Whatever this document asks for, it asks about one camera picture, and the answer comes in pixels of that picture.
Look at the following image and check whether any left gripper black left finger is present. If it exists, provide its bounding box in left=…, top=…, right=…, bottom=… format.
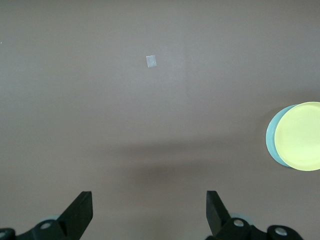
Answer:
left=0, top=190, right=94, bottom=240

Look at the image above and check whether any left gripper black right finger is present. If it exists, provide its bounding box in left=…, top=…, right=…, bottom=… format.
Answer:
left=205, top=190, right=304, bottom=240

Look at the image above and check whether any pale green round plate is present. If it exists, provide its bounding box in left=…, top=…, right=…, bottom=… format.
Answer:
left=265, top=104, right=299, bottom=168

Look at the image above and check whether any yellow round plate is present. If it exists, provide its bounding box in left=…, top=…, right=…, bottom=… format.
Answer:
left=274, top=101, right=320, bottom=172

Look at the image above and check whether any small grey tape patch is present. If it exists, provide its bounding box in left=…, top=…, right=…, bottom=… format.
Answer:
left=145, top=54, right=158, bottom=69

